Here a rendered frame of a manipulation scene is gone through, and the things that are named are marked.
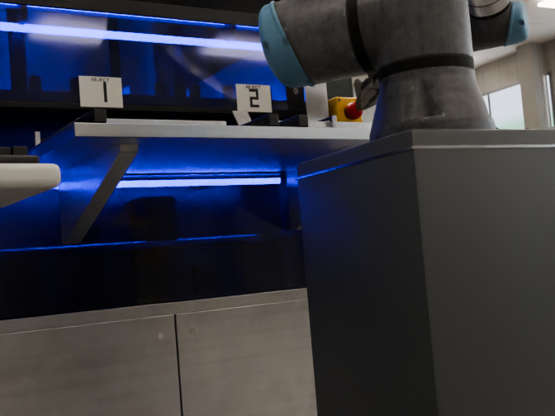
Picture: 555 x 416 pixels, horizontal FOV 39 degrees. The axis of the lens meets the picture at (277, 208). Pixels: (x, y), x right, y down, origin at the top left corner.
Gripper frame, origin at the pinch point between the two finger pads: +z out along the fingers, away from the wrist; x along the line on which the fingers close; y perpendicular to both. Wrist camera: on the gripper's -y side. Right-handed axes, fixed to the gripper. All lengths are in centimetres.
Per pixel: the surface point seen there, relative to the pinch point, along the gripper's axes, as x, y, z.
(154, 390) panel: 52, -48, 28
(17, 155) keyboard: 87, -35, -34
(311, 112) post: 10.3, 2.1, 4.7
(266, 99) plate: 22.0, 4.4, 3.5
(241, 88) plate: 27.9, 6.3, 2.6
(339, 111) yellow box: 2.9, 2.3, 4.0
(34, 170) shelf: 86, -39, -35
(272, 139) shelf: 45, -27, -25
